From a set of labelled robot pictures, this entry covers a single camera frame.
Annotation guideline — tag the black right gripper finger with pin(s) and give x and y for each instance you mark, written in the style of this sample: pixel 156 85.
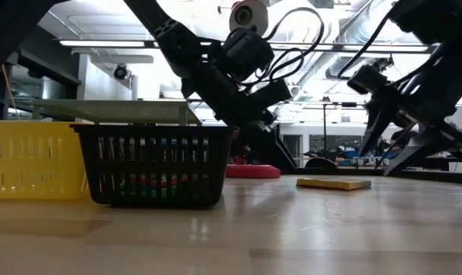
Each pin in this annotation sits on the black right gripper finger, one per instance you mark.
pixel 375 126
pixel 412 149

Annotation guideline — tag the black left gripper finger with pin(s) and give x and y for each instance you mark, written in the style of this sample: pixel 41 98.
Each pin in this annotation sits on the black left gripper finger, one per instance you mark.
pixel 244 139
pixel 272 153

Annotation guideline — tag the yellow crayon box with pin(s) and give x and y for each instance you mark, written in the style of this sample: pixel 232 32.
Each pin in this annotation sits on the yellow crayon box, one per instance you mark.
pixel 330 184

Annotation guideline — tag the black plastic basket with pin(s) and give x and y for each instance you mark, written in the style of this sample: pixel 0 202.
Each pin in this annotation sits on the black plastic basket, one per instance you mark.
pixel 158 130

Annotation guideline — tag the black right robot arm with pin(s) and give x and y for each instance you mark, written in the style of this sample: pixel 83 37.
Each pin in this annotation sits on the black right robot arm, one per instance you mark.
pixel 452 68

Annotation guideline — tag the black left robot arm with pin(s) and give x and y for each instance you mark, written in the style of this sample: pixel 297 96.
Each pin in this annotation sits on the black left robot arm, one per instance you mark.
pixel 177 42

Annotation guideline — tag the dark domed object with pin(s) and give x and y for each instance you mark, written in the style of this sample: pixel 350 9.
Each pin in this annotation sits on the dark domed object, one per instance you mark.
pixel 321 163

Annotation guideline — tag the ceiling light strip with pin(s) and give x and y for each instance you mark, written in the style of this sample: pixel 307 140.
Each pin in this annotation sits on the ceiling light strip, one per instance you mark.
pixel 406 48
pixel 101 43

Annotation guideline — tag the yellow plastic basket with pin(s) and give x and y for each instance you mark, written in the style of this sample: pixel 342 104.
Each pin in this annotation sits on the yellow plastic basket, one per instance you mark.
pixel 32 133

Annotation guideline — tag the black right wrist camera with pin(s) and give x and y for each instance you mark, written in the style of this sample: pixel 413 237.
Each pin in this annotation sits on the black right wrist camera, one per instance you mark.
pixel 368 78

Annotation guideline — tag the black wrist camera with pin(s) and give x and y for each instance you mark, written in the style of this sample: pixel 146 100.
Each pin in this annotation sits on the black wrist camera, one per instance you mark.
pixel 368 78
pixel 247 53

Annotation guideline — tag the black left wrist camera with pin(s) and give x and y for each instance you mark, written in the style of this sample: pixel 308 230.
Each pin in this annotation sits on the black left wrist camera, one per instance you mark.
pixel 247 53

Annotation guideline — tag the black ceiling camera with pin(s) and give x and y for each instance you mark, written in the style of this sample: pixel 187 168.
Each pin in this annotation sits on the black ceiling camera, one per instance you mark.
pixel 120 72

